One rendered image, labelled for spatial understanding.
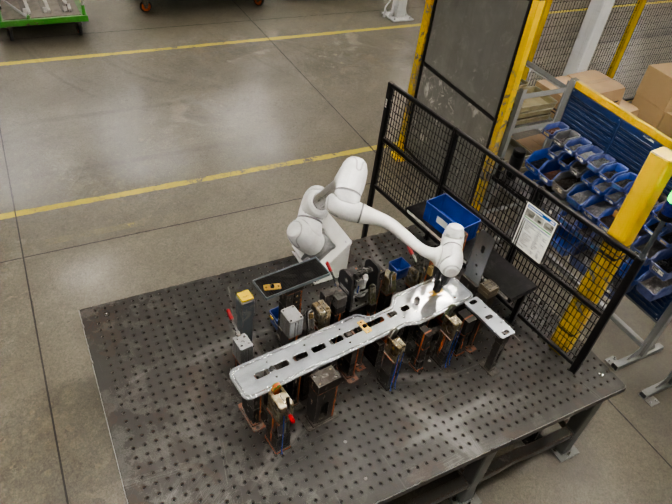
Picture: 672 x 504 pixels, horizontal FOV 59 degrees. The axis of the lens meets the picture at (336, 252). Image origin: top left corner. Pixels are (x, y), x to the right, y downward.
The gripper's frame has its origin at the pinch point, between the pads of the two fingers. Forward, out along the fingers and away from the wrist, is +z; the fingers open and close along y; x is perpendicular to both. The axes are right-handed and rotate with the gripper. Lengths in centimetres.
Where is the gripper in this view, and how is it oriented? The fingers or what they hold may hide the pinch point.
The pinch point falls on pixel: (437, 286)
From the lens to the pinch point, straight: 319.9
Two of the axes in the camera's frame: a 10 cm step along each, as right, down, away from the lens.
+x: 8.2, -3.1, 4.8
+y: 5.6, 5.9, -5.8
